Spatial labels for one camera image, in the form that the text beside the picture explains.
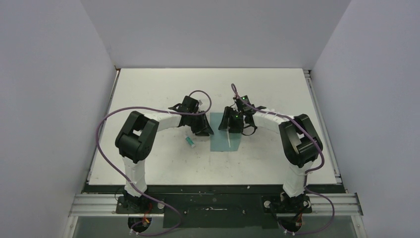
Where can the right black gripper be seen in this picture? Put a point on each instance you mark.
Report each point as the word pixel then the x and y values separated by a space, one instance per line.
pixel 228 120

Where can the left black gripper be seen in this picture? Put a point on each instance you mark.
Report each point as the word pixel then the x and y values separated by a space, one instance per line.
pixel 203 129

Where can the teal envelope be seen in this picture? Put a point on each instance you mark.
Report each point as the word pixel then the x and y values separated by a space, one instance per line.
pixel 218 141

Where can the green glue stick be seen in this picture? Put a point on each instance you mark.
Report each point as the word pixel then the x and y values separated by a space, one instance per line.
pixel 190 141

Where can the tan paper letter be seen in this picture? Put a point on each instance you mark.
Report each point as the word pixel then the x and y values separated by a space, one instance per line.
pixel 228 138

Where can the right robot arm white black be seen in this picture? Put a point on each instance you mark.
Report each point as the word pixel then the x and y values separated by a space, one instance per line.
pixel 300 142

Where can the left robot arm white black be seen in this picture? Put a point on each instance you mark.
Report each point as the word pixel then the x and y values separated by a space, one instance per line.
pixel 136 138

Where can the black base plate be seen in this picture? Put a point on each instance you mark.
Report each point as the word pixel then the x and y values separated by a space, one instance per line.
pixel 203 206

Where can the right side aluminium rail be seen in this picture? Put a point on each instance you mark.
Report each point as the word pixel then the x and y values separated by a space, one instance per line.
pixel 327 144

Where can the aluminium frame rail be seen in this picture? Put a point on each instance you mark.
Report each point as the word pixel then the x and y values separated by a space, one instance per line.
pixel 105 205

